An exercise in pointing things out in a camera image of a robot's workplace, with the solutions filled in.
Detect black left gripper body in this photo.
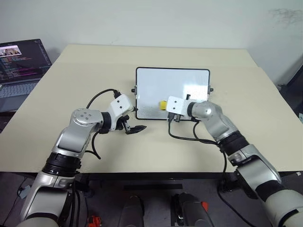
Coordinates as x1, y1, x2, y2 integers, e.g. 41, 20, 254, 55
113, 114, 131, 131

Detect black-framed tabletop whiteboard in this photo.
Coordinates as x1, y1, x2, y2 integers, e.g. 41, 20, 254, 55
131, 67, 214, 122

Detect dark rounded shape red tab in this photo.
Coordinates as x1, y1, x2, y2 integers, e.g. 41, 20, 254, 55
170, 192, 214, 227

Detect small red floor object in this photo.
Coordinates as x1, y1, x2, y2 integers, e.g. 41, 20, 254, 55
88, 215, 103, 226

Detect open grey laptop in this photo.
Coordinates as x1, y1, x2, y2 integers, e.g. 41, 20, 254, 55
0, 38, 53, 113

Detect grey box on floor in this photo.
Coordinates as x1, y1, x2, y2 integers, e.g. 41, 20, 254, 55
18, 185, 32, 200

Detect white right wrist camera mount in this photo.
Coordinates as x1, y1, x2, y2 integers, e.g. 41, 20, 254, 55
165, 95, 190, 117

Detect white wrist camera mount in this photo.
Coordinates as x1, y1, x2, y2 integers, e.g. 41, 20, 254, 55
165, 95, 190, 117
109, 94, 134, 122

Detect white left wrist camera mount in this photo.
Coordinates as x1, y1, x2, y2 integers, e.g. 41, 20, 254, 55
109, 94, 134, 122

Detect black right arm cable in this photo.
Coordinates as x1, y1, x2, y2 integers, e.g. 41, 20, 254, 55
167, 113, 260, 227

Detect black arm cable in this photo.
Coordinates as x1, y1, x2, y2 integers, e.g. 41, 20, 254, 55
167, 113, 260, 227
85, 88, 122, 160

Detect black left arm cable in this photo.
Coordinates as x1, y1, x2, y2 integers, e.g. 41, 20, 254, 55
85, 88, 122, 160

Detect black table frame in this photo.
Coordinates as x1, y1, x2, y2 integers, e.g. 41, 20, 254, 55
23, 170, 303, 198

